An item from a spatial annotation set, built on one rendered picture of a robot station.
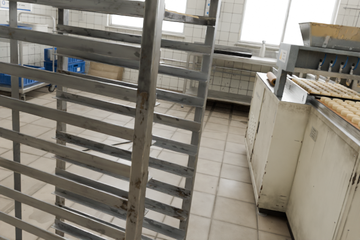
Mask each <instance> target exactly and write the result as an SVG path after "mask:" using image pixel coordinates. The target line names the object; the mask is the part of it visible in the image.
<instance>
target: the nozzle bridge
mask: <svg viewBox="0 0 360 240"><path fill-rule="evenodd" d="M325 53H326V58H325ZM336 54H337V60H336V62H335V59H336ZM347 55H348V61H347ZM358 57H359V63H358V66H357V68H356V69H355V70H354V72H353V74H349V71H350V67H351V66H352V63H355V66H354V67H356V65H357V62H358ZM324 58H325V61H324ZM320 59H322V62H323V61H324V63H323V65H322V66H321V70H317V68H318V63H319V62H320ZM331 61H333V64H334V62H335V64H334V66H333V67H332V71H331V72H328V67H329V64H330V62H331ZM346 61H347V64H346V66H345V67H344V68H343V71H342V73H338V71H339V67H340V65H341V62H344V65H345V63H346ZM276 65H277V66H278V67H279V68H278V72H277V77H276V82H275V87H274V92H273V93H274V94H275V95H276V96H277V97H281V98H282V97H283V92H284V87H285V84H286V79H287V74H288V72H299V73H307V74H315V75H320V76H328V77H335V78H343V79H351V80H359V81H360V52H352V51H344V50H335V49H327V48H318V47H310V46H304V45H301V44H292V43H284V42H281V43H280V49H279V54H278V57H277V62H276Z"/></svg>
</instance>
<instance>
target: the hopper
mask: <svg viewBox="0 0 360 240"><path fill-rule="evenodd" d="M298 25H299V29H300V32H301V36H302V40H303V45H304V46H310V47H318V48H327V49H335V50H344V51H352V52H357V53H360V27H354V26H344V25H335V24H326V23H321V22H311V21H308V22H298Z"/></svg>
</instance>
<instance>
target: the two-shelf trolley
mask: <svg viewBox="0 0 360 240"><path fill-rule="evenodd" d="M22 13H24V14H32V15H36V16H45V17H51V18H52V20H53V22H52V27H48V28H51V29H52V30H53V31H54V30H55V20H54V18H53V16H51V15H46V14H37V13H29V12H20V13H19V14H18V21H20V15H21V14H22ZM0 42H6V43H10V39H4V38H0ZM18 44H19V64H21V65H22V66H23V44H33V43H30V42H24V41H18ZM54 52H55V47H52V53H53V54H54ZM52 71H53V72H54V55H52ZM46 85H49V84H48V83H45V82H37V83H34V84H31V85H28V86H25V87H24V79H23V78H21V87H19V93H20V95H21V96H20V98H21V100H23V101H26V97H25V94H24V93H26V92H29V91H32V90H34V89H37V88H40V87H43V86H46ZM0 90H2V91H9V92H11V86H8V85H0ZM48 90H49V92H53V91H54V90H55V85H50V86H49V88H48Z"/></svg>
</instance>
